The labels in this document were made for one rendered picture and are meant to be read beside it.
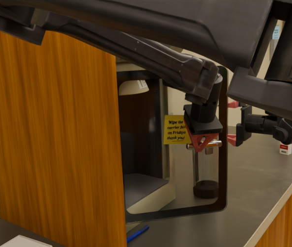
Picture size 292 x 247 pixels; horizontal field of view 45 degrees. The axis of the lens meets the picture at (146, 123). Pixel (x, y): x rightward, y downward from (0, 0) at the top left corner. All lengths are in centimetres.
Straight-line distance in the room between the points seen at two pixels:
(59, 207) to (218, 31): 77
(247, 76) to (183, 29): 6
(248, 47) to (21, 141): 82
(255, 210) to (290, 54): 93
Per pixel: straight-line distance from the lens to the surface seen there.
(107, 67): 74
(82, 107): 81
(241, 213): 114
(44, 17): 51
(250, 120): 110
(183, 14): 28
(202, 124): 81
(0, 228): 117
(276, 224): 138
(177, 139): 92
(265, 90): 26
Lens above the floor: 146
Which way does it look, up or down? 13 degrees down
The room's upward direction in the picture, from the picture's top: 3 degrees counter-clockwise
